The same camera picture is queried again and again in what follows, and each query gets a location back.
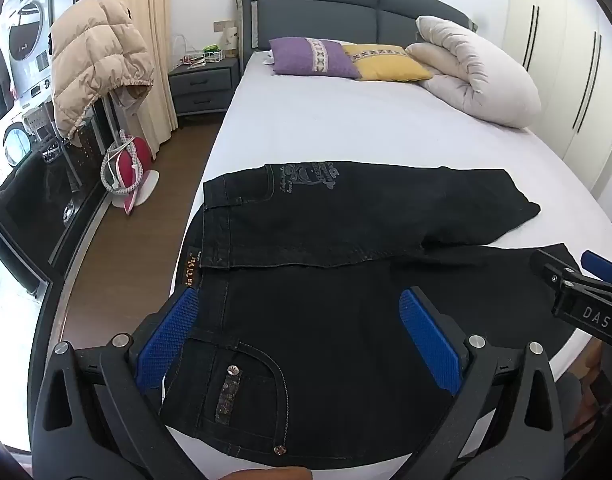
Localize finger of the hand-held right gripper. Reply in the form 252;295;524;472
580;250;612;287
530;249;612;353

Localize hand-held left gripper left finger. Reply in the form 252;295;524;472
28;287;207;480

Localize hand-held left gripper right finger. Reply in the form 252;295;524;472
391;285;569;480

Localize black denim pants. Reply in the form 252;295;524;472
158;160;586;471

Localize person's left hand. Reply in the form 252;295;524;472
220;466;313;480

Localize red and white standing appliance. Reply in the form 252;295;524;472
101;129;161;216

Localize white wardrobe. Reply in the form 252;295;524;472
503;0;612;221

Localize rolled white duvet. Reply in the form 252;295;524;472
405;15;542;130

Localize bed with white sheet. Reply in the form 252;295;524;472
163;37;612;473

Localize white washing machine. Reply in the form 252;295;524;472
0;107;54;176

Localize grey nightstand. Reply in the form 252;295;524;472
167;56;243;118

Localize yellow pillow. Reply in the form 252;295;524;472
342;43;433;82

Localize beige puffer jacket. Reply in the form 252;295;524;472
48;0;155;148

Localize purple pillow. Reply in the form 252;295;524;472
268;36;363;80

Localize beige curtain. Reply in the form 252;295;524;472
113;0;179;161

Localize white tumble dryer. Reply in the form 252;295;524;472
3;0;54;101

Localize grey upholstered headboard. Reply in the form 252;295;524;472
236;0;479;63

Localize wire rack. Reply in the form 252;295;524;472
173;35;223;69

